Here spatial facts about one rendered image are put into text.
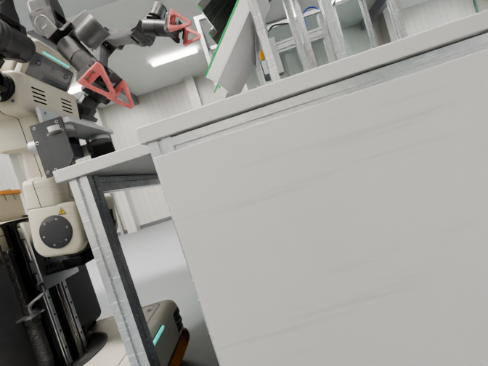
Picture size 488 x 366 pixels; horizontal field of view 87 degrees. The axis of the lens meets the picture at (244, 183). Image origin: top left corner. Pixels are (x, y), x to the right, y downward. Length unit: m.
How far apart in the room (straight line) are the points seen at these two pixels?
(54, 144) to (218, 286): 0.66
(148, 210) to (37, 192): 8.08
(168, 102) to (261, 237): 8.58
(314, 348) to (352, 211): 0.26
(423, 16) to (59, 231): 10.82
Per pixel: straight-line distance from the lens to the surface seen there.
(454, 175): 0.56
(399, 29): 2.22
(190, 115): 0.48
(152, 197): 8.92
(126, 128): 9.30
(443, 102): 0.56
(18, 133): 1.09
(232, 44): 0.79
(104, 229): 0.70
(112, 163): 0.66
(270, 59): 0.73
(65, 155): 0.92
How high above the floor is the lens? 0.72
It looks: 2 degrees down
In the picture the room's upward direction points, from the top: 17 degrees counter-clockwise
